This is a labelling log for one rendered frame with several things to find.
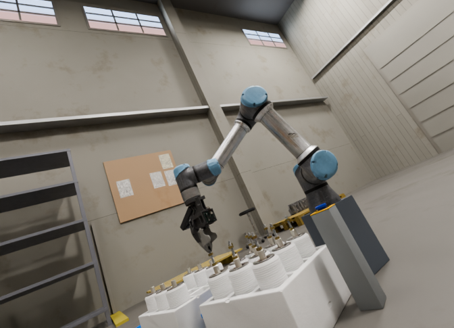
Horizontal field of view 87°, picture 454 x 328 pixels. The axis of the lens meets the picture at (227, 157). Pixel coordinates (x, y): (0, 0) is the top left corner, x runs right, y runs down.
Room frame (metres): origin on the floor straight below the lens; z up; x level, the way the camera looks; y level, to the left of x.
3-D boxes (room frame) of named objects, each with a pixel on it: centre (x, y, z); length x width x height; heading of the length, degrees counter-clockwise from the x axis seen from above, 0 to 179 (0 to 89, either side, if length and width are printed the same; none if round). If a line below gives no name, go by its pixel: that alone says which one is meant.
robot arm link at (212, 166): (1.00, 0.10, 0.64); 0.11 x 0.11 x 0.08; 8
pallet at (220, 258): (3.47, 1.03, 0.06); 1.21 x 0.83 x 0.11; 125
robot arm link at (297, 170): (1.17, -0.33, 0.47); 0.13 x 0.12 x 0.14; 8
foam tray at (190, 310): (1.33, 0.47, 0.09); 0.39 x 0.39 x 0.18; 49
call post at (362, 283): (0.88, -0.23, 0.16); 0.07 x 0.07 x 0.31; 52
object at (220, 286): (0.98, 0.21, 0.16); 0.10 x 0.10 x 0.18
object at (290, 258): (0.92, -0.05, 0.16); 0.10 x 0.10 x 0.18
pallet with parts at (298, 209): (4.84, -0.99, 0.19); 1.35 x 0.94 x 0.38; 125
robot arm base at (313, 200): (1.18, -0.33, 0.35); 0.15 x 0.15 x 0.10
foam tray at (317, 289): (1.00, 0.05, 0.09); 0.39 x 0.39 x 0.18; 52
